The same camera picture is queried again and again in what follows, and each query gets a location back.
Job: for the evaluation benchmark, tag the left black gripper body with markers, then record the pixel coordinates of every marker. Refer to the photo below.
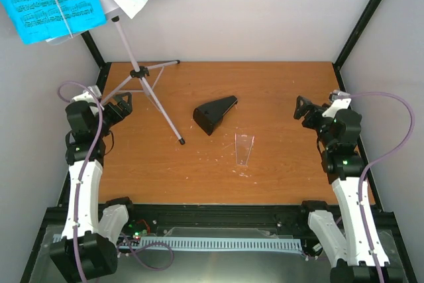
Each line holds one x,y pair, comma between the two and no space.
106,126

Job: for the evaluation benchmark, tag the blue sheet music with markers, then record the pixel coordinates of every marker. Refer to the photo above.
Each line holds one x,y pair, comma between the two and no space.
38,20

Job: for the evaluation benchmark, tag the black metronome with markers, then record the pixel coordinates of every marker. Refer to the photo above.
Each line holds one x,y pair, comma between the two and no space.
209,115

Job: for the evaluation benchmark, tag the black frame post right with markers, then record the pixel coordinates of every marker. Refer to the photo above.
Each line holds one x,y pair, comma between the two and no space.
354,36

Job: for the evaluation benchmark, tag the green led circuit board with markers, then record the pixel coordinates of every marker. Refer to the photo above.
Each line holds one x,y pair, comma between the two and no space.
139,228

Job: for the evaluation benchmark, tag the clear plastic metronome cover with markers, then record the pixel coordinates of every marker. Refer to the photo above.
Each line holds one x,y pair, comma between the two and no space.
243,148

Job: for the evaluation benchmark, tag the black frame post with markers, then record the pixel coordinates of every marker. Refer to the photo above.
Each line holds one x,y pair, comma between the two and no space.
354,36
104,67

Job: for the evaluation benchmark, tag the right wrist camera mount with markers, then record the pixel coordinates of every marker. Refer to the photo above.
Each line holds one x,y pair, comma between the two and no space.
339,100

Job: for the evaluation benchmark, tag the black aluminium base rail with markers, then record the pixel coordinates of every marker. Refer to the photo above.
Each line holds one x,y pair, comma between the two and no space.
281,220

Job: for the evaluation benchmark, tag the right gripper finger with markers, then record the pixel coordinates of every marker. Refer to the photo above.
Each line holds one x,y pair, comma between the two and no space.
310,118
301,108

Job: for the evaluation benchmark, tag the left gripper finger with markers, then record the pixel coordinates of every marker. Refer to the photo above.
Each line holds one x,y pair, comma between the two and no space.
118,114
124,101

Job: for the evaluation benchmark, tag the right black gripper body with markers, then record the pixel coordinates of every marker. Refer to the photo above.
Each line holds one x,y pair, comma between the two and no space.
317,109

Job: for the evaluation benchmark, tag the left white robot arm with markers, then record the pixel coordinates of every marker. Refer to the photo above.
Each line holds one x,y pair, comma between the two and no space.
88,245

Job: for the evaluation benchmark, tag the black frame post left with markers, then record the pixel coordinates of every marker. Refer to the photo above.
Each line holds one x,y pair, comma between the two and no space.
104,67

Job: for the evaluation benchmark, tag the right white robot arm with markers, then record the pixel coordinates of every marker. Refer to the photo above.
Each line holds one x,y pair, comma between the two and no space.
354,251

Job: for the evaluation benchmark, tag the light blue cable duct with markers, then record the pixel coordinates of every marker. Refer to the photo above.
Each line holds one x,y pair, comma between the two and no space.
204,244

